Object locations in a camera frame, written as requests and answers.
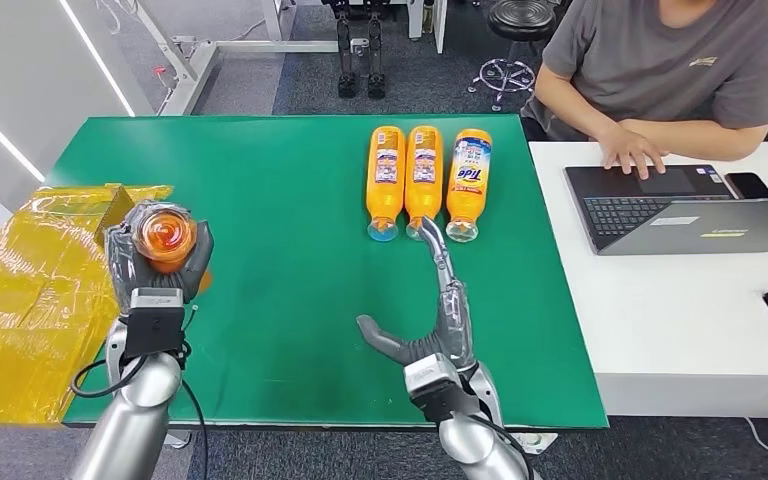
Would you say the person's right hand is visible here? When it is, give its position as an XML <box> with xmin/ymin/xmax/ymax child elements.
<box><xmin>597</xmin><ymin>125</ymin><xmax>669</xmax><ymax>181</ymax></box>

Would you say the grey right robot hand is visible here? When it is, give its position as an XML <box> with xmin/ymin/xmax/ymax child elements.
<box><xmin>356</xmin><ymin>215</ymin><xmax>478</xmax><ymax>372</ymax></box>

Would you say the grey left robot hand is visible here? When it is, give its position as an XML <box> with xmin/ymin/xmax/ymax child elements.
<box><xmin>104</xmin><ymin>200</ymin><xmax>215</xmax><ymax>313</ymax></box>

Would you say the orange detergent bottle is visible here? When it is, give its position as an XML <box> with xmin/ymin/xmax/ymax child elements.
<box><xmin>445</xmin><ymin>128</ymin><xmax>494</xmax><ymax>244</ymax></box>
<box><xmin>130</xmin><ymin>201</ymin><xmax>213</xmax><ymax>296</ymax></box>
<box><xmin>404</xmin><ymin>125</ymin><xmax>445</xmax><ymax>241</ymax></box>
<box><xmin>365</xmin><ymin>125</ymin><xmax>407</xmax><ymax>243</ymax></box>

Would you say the dark grey laptop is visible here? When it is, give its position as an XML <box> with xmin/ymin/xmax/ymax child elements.
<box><xmin>563</xmin><ymin>164</ymin><xmax>768</xmax><ymax>257</ymax></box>

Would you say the person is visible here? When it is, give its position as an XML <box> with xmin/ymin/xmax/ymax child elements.
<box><xmin>519</xmin><ymin>0</ymin><xmax>768</xmax><ymax>181</ymax></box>

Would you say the yellow wrapped cardboard box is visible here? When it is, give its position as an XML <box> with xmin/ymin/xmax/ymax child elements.
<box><xmin>0</xmin><ymin>183</ymin><xmax>175</xmax><ymax>425</ymax></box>

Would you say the black smartphone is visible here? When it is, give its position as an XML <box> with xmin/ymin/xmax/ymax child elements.
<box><xmin>723</xmin><ymin>172</ymin><xmax>768</xmax><ymax>201</ymax></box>

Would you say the black round stool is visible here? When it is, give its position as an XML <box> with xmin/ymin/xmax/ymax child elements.
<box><xmin>466</xmin><ymin>0</ymin><xmax>558</xmax><ymax>113</ymax></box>

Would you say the white light strip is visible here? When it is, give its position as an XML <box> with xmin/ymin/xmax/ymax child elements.
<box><xmin>0</xmin><ymin>87</ymin><xmax>47</xmax><ymax>183</ymax></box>

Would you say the white desk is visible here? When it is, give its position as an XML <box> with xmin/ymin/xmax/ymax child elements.
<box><xmin>528</xmin><ymin>140</ymin><xmax>768</xmax><ymax>419</ymax></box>

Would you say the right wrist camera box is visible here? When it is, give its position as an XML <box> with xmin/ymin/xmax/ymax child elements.
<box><xmin>403</xmin><ymin>354</ymin><xmax>485</xmax><ymax>425</ymax></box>

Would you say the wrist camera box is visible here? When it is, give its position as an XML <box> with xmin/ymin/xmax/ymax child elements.
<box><xmin>403</xmin><ymin>354</ymin><xmax>485</xmax><ymax>425</ymax></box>
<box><xmin>122</xmin><ymin>286</ymin><xmax>188</xmax><ymax>360</ymax></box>

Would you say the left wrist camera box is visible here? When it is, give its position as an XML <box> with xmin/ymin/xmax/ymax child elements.
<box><xmin>122</xmin><ymin>286</ymin><xmax>188</xmax><ymax>360</ymax></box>

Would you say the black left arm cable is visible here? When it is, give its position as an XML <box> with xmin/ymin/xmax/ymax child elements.
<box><xmin>178</xmin><ymin>377</ymin><xmax>210</xmax><ymax>480</ymax></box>

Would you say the white gantry frame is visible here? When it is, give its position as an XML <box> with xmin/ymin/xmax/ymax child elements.
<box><xmin>128</xmin><ymin>0</ymin><xmax>340</xmax><ymax>117</ymax></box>

